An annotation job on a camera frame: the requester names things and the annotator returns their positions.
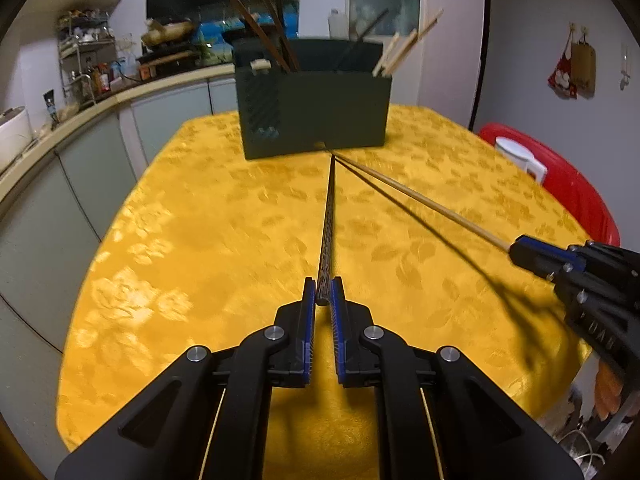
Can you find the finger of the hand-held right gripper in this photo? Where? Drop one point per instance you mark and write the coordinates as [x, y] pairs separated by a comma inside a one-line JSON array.
[[535, 262], [540, 242]]

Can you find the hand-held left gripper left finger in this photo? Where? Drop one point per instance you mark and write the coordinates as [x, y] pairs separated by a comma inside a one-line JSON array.
[[311, 310]]

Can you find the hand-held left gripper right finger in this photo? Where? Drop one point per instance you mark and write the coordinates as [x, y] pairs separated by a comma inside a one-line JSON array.
[[336, 330]]

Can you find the black patterned chopstick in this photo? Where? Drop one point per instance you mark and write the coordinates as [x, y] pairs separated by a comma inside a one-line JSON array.
[[327, 240]]

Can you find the dark green utensil holder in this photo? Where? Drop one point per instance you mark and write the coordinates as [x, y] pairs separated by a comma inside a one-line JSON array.
[[325, 110]]

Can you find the dark wooden chopstick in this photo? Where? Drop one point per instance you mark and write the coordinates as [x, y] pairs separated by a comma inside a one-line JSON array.
[[251, 26], [365, 36], [264, 29], [272, 15]]

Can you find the person's right hand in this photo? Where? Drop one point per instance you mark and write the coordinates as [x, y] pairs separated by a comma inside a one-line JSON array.
[[607, 390]]

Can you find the red plastic chair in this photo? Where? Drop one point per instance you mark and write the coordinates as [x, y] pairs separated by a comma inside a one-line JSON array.
[[565, 180]]

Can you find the white plastic cup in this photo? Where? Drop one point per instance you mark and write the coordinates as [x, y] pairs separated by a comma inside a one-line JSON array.
[[515, 152]]

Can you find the yellow floral tablecloth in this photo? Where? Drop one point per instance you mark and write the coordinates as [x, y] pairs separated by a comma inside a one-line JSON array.
[[200, 235]]

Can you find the red printed hanging bag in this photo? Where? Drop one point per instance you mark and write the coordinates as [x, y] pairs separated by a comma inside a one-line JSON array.
[[562, 77]]

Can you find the brown hanging bag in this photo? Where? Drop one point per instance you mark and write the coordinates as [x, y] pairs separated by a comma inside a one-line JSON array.
[[584, 67]]

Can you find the white plastic jug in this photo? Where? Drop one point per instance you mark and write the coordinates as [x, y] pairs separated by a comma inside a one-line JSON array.
[[337, 25]]

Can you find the black induction cooker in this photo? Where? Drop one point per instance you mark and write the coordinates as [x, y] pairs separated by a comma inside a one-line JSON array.
[[165, 57]]

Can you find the beige kitchen countertop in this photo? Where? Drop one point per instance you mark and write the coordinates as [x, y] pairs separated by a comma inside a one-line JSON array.
[[100, 105]]

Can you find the red label bottle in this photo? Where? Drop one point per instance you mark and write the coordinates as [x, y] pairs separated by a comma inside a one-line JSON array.
[[103, 80]]

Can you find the golden pan with lid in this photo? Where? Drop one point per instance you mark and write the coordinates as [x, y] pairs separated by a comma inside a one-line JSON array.
[[170, 32]]

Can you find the pepper grinder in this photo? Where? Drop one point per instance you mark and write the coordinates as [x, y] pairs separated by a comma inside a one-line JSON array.
[[51, 105]]

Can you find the white rice cooker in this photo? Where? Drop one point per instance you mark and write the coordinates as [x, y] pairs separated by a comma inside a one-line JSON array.
[[12, 135]]

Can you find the metal spice rack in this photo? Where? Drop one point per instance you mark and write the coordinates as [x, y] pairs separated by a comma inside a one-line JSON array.
[[82, 45]]

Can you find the white wall fixture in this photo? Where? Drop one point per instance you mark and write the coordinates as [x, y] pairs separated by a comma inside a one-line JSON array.
[[625, 67]]

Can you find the dark door frame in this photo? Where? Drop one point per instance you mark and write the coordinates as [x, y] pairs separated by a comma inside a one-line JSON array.
[[482, 35]]

